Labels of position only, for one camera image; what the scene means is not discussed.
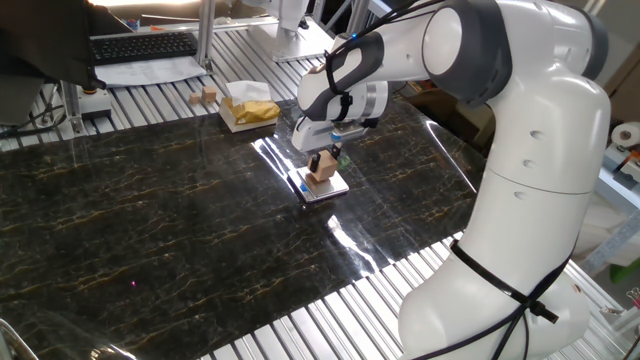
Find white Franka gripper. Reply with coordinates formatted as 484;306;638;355
291;115;379;174

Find large wooden cube block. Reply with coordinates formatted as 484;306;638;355
305;149;340;184

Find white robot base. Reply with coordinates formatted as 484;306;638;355
247;0;335;64

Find silver digital scale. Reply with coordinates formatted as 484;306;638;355
287;164;350;205

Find yellow tissue box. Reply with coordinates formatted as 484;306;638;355
218;79;282;134

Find white paper sheet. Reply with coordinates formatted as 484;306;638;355
93;54;208;89

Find black marble pattern mat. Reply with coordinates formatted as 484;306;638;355
0;82;489;360

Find black computer keyboard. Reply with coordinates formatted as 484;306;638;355
89;31;200;67

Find white emergency stop box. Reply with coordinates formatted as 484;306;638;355
77;85;113;120

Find white paper roll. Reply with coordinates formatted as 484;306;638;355
610;121;640;149

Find grey box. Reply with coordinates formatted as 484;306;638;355
0;74;46;126

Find green object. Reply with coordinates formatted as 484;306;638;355
609;259;640;286

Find tall aluminium post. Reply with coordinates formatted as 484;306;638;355
195;0;217;71

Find black strap on arm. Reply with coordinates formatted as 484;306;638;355
449;239;561;324

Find short aluminium post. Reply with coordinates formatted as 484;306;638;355
59;79;85;135

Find black floor cables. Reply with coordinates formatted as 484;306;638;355
0;102;69;140

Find curved metal chair rail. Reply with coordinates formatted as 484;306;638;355
0;318;39;360

